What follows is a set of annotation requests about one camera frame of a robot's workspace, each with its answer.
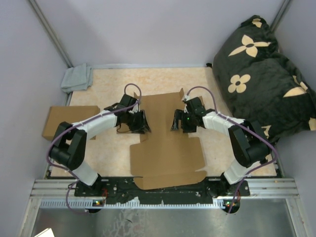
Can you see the grey folded cloth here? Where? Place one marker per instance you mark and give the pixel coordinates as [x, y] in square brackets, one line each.
[77, 78]

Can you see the small closed cardboard box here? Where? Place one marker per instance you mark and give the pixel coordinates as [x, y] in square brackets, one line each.
[70, 114]

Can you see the aluminium frame rail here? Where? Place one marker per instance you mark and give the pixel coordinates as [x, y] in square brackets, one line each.
[60, 193]

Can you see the black floral pillow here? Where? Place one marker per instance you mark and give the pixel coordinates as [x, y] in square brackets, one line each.
[259, 83]

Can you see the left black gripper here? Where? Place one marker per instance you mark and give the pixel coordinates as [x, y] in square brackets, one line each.
[142, 125]

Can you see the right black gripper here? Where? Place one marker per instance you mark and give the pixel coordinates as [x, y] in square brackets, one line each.
[178, 115]

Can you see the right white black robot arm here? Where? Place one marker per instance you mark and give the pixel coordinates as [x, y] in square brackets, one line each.
[248, 148]

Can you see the white paper corner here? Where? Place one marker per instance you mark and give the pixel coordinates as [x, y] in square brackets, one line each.
[46, 233]

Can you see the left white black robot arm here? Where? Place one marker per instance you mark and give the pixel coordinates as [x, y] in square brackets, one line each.
[67, 150]

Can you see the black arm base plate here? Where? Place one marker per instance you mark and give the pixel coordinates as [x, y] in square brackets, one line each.
[123, 189]

